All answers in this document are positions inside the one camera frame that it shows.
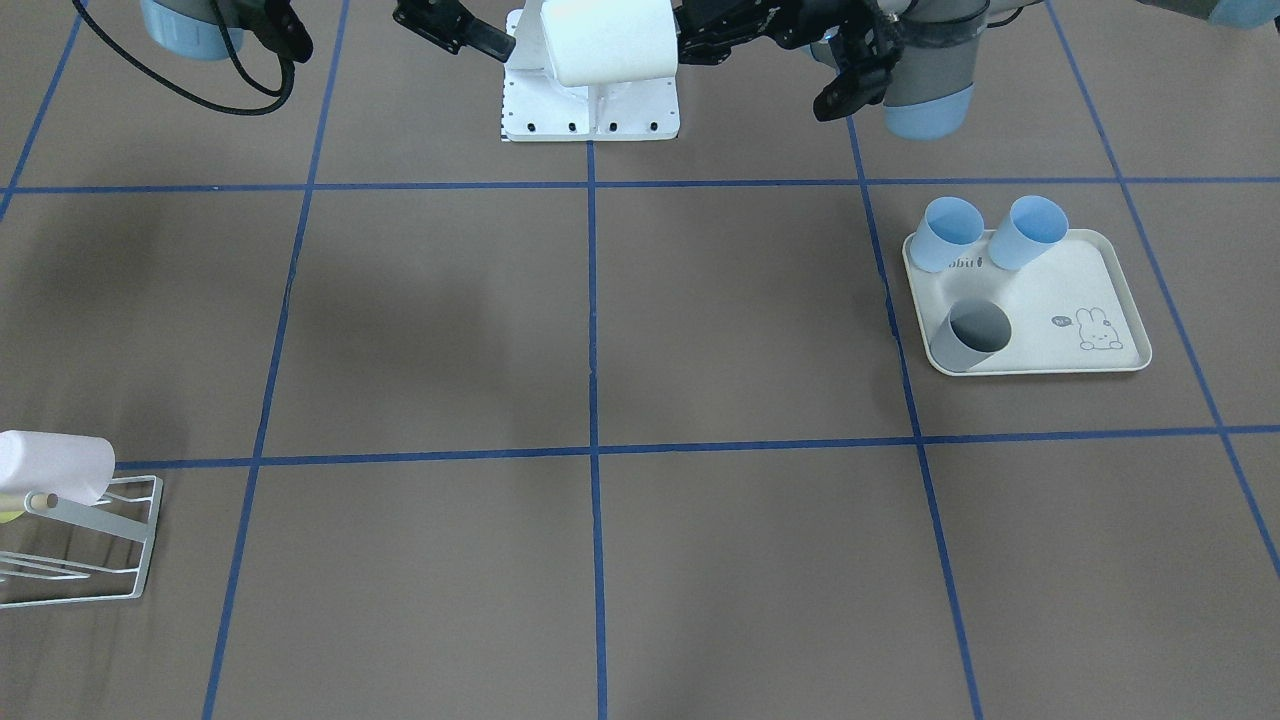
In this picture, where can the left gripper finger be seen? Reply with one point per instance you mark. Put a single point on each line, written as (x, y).
(450, 26)

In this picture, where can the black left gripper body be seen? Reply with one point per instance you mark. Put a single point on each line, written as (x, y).
(776, 26)

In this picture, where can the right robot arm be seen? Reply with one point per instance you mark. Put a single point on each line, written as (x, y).
(211, 30)

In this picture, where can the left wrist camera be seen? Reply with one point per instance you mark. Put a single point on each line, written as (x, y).
(863, 74)

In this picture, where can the cream plastic tray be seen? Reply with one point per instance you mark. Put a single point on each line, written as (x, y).
(1071, 310)

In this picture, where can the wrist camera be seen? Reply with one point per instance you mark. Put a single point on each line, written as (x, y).
(863, 74)
(277, 27)

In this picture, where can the pink plastic cup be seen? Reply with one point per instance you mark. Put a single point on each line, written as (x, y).
(76, 468)

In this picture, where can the grey plastic cup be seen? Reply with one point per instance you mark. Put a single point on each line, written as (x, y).
(971, 331)

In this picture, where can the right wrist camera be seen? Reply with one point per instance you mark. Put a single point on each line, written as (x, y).
(277, 27)

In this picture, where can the pale green plastic cup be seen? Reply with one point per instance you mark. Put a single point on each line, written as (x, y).
(593, 43)

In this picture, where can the light blue cup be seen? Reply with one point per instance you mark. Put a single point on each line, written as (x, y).
(1032, 227)
(948, 228)

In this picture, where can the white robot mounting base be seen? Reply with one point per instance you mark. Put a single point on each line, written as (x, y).
(537, 108)

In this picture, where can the white wire cup rack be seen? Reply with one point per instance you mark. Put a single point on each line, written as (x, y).
(84, 553)

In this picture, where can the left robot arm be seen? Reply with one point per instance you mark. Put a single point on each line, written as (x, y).
(915, 59)

